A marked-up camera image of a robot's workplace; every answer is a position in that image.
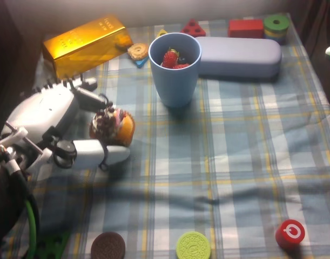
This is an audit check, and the green triangle block with holes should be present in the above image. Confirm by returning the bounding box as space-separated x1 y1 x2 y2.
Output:
36 233 71 259

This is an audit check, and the blue yellow plaid cloth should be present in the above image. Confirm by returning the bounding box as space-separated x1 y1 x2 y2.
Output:
2 16 330 259

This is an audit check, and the round ring biscuit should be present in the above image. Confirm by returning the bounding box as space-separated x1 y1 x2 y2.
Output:
126 43 150 60

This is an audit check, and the green sandwich cookie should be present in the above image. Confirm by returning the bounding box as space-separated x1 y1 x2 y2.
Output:
176 231 211 259

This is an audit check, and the brown sandwich cookie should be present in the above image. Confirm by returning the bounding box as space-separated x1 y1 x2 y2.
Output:
90 231 126 259

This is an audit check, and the red triangle block with holes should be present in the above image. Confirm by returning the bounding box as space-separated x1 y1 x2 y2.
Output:
181 18 206 38

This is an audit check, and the red rectangular block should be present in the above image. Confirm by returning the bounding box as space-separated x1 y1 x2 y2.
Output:
228 18 264 39

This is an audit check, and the coloured ring stack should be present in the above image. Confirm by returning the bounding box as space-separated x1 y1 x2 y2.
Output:
263 15 290 45

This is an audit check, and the cupcake with dark grapes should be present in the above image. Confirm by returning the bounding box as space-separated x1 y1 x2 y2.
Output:
89 107 136 148

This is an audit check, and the grey purple glasses case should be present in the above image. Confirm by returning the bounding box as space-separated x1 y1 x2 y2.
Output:
196 36 282 79

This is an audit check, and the small blue flat block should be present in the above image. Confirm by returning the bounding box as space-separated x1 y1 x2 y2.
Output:
134 57 149 69

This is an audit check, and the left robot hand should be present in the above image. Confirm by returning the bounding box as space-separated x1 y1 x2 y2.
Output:
1 77 132 172

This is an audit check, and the red cylinder with white symbol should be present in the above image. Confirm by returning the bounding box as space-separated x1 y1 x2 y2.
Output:
274 219 306 248

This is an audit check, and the light blue cup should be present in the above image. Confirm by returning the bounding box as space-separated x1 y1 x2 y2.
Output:
148 31 203 108

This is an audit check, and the shiny gold bar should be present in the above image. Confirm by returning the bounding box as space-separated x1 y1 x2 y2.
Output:
42 15 133 84

